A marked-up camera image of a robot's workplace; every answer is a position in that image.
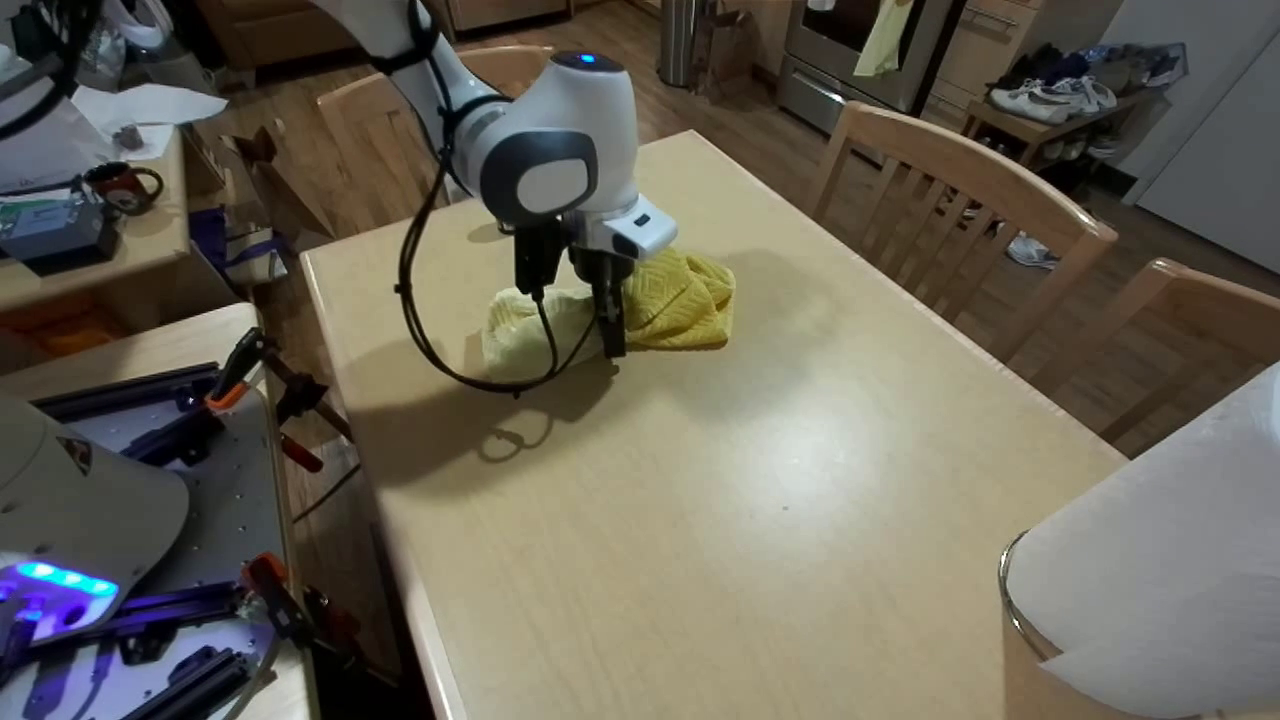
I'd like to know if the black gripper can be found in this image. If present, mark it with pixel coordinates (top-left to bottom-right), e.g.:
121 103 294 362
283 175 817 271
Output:
509 212 632 364

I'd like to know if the yellow towel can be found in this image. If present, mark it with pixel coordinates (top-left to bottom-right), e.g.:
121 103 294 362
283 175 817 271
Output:
477 249 741 388

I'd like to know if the white paper towel roll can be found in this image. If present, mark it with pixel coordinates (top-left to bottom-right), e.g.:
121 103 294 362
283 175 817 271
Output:
996 362 1280 720

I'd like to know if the wooden chair holding tote bag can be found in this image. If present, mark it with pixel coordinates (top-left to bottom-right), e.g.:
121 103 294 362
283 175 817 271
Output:
313 40 560 234

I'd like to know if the grey trash can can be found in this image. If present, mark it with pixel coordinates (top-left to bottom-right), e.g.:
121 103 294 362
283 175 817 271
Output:
654 0 708 93

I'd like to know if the brown paper bag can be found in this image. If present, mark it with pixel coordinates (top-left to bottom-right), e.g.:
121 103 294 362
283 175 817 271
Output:
694 9 761 93

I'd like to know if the dark steel appliance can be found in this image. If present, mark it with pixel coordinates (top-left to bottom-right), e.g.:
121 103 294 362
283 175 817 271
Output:
774 0 943 135

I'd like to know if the wooden slat-back chair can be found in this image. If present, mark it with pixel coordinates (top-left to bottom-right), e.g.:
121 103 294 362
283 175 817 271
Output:
1093 258 1280 453
806 95 1124 369

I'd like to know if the hanging yellow cloth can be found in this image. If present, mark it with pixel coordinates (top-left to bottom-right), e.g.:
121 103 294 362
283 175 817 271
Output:
849 0 919 84

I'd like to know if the wooden drawer unit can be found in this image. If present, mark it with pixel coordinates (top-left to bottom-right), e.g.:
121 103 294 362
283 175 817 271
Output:
194 0 575 73

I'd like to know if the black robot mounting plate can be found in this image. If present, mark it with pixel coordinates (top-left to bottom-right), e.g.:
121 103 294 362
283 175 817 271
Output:
0 362 293 720

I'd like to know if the wooden side desk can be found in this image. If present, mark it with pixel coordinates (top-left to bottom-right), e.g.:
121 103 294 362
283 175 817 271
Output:
0 125 203 322

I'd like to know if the white grey sneaker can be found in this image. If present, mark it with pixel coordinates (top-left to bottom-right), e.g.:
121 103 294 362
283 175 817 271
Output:
1004 230 1067 278

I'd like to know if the white paper sheet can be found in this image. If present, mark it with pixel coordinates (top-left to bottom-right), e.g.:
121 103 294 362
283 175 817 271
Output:
68 80 231 164

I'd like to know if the light wooden cabinet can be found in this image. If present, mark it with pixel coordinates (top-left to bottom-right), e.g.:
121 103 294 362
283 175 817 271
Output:
917 0 1053 131

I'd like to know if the wooden shoe rack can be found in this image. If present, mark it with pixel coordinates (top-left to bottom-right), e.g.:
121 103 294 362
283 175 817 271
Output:
957 87 1151 175

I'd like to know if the grey blue device box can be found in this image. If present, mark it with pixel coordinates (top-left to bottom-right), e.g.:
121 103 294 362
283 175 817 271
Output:
0 179 121 282

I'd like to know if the white door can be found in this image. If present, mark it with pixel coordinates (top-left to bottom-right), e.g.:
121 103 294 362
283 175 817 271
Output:
1120 0 1280 282

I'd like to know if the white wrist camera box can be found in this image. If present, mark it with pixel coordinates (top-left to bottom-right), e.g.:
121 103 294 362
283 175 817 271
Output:
604 194 682 259

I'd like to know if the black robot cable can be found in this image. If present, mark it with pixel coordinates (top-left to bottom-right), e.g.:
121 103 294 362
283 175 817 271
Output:
392 145 604 402

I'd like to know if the black clamp orange handle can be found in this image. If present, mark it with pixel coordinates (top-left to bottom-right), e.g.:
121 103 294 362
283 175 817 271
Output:
125 325 353 477
234 549 353 653

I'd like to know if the black round strap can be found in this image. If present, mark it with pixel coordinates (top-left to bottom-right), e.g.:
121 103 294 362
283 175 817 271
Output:
78 161 168 222

